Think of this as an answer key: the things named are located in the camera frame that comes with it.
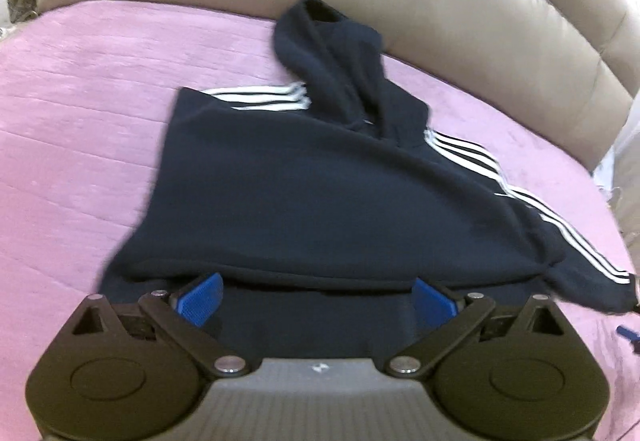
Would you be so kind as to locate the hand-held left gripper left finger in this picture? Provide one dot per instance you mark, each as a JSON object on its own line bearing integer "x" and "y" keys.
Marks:
{"x": 200, "y": 298}

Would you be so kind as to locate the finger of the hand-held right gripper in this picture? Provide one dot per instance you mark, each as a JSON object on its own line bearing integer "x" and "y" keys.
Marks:
{"x": 626, "y": 332}
{"x": 636, "y": 293}

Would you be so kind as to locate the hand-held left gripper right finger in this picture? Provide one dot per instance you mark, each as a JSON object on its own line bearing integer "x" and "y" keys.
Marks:
{"x": 431, "y": 302}

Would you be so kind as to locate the navy hoodie with white stripes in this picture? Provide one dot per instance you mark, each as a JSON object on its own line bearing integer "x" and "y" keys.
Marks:
{"x": 320, "y": 201}

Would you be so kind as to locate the white cloth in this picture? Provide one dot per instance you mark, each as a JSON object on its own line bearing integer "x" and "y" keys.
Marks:
{"x": 607, "y": 171}

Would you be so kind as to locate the pink quilted blanket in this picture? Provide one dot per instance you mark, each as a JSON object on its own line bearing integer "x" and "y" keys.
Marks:
{"x": 75, "y": 146}

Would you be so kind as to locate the beige leather headboard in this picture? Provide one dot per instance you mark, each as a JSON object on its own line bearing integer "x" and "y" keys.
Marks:
{"x": 450, "y": 6}

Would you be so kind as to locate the brown patterned object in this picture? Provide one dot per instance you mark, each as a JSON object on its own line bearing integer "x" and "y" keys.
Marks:
{"x": 22, "y": 3}

